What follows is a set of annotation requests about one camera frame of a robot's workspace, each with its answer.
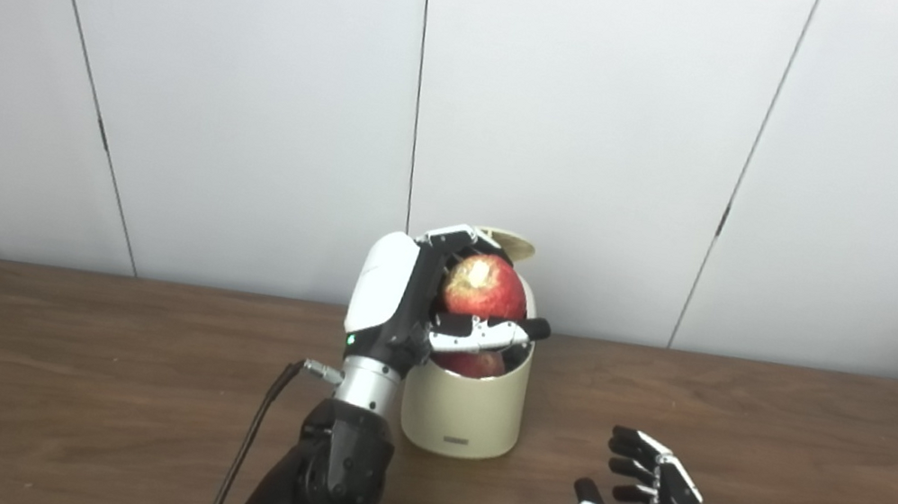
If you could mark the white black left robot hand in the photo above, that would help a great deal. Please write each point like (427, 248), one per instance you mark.
(384, 287)

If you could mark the red apple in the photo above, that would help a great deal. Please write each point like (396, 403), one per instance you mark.
(488, 291)

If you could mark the cream round bin lid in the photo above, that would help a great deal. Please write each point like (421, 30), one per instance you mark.
(516, 245)

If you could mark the cream-colored round bin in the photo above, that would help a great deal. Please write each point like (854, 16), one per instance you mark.
(464, 410)

